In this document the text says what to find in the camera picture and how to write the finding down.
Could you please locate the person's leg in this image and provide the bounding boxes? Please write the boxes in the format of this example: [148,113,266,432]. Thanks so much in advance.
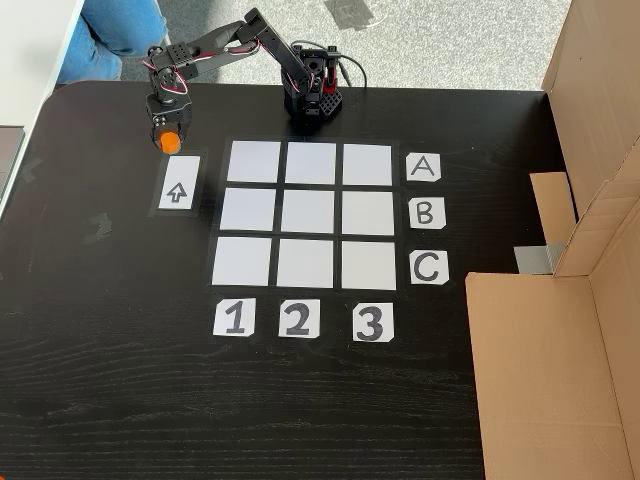
[57,0,169,84]

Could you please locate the white nine-square paper grid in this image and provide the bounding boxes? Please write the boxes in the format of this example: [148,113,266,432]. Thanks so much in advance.
[210,141,398,292]

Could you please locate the paper label number 1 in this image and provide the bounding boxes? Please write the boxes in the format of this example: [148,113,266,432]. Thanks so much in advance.
[212,298,257,337]

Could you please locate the red and black clamp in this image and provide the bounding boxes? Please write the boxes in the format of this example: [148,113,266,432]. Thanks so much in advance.
[319,43,346,97]

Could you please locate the paper label letter A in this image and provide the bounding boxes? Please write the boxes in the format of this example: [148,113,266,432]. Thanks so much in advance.
[405,153,442,182]

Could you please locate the white desk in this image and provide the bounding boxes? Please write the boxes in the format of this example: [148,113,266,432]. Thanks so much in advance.
[0,0,184,219]

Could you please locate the clear tape scraps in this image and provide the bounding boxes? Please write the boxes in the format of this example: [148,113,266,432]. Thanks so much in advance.
[18,156,44,182]

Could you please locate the grey floor tape patch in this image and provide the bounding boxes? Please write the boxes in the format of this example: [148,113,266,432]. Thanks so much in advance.
[323,0,377,31]

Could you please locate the paper label number 3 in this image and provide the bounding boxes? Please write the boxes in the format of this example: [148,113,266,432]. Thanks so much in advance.
[352,302,395,343]

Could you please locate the paper label letter C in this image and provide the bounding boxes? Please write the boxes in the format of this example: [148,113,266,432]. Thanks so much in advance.
[409,251,450,285]

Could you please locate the grey flat panel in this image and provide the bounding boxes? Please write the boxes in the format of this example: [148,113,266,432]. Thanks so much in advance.
[0,124,26,201]

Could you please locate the paper label number 2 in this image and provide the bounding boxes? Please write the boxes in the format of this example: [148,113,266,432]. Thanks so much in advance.
[278,299,322,339]

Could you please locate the brown cardboard screen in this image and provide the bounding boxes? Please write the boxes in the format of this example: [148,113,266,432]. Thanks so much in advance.
[464,0,640,480]

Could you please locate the white arrow paper sheet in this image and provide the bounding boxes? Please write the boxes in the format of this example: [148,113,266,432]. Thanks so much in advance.
[158,155,202,211]

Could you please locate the black power cable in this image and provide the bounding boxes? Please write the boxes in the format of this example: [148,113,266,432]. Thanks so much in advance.
[291,40,369,90]

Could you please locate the paper label letter B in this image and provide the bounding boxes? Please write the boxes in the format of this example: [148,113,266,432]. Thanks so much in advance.
[408,197,447,230]

